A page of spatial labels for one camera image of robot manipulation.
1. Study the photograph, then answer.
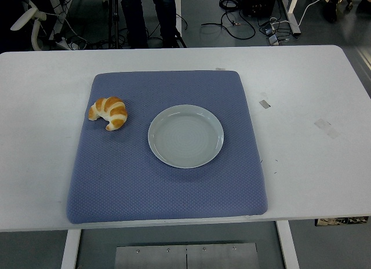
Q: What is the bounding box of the black tripod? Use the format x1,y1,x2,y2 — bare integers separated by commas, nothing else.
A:
106,0,122,50

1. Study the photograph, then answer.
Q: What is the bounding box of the white office chair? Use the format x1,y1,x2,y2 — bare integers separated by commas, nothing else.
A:
10,0,48,51

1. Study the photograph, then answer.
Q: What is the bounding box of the white table leg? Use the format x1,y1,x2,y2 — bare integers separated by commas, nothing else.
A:
275,220,300,269
60,228,82,269

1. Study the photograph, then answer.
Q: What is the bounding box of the large clear tape piece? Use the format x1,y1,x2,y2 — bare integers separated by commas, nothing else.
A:
314,118,341,140

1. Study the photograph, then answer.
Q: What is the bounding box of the golden croissant bread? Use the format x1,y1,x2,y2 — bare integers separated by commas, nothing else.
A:
88,96,129,132

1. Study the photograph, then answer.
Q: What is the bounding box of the white cable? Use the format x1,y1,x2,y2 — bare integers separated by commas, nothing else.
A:
269,0,332,25

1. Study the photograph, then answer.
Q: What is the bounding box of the person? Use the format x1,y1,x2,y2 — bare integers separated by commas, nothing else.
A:
118,0,179,48

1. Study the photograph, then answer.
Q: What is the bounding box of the blue textured mat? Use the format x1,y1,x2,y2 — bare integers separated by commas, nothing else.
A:
66,70,268,225

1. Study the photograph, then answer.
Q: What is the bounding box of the black power adapter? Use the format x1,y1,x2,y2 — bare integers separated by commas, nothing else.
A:
260,23,277,37

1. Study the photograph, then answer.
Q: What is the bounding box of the person's foot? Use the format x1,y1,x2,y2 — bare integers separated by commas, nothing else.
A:
322,0,339,24

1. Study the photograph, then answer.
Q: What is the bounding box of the black equipment box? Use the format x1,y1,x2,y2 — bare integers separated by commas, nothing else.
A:
241,0,278,18

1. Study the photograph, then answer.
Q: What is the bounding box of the white desk frame leg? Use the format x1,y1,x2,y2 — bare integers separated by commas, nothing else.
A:
277,0,303,37

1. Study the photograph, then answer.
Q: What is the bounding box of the pale grey round plate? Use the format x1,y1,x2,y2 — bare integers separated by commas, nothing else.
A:
147,104,225,169

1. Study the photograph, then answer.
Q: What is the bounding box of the grey metal plate with screws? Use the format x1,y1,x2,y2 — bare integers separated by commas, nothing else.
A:
114,242,259,269

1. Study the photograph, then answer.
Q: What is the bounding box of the black coiled cable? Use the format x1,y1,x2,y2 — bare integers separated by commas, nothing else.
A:
201,0,257,40

